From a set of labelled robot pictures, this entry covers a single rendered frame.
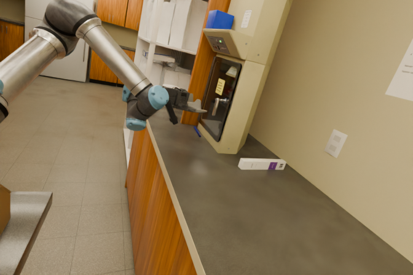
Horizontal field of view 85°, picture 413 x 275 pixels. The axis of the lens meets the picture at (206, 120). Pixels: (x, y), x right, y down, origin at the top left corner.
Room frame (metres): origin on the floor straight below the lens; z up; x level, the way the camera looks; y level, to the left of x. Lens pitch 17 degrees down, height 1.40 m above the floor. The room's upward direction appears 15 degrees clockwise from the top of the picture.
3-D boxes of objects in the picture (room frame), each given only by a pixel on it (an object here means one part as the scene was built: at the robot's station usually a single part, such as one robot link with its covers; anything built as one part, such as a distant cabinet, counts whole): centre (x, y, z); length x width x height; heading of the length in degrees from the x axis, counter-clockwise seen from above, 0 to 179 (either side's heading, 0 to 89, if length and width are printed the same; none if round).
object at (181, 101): (0.97, 0.16, 1.17); 0.12 x 0.08 x 0.09; 116
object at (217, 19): (1.24, 0.07, 1.56); 0.10 x 0.10 x 0.09; 26
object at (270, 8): (1.24, -0.14, 1.33); 0.32 x 0.25 x 0.77; 26
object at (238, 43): (1.15, 0.02, 1.46); 0.32 x 0.12 x 0.10; 26
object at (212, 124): (1.18, -0.02, 1.19); 0.30 x 0.01 x 0.40; 26
